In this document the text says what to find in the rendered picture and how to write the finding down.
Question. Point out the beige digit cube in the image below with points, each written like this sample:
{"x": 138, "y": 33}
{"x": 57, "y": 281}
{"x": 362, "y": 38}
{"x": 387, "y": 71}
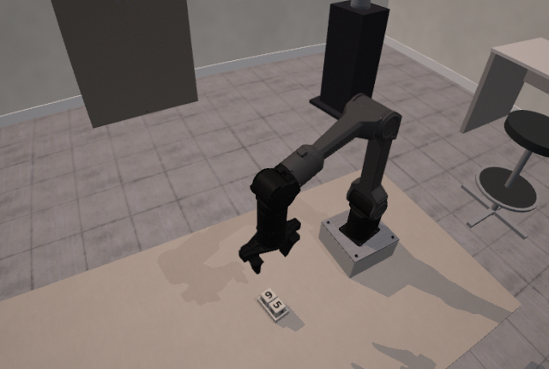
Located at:
{"x": 268, "y": 296}
{"x": 277, "y": 307}

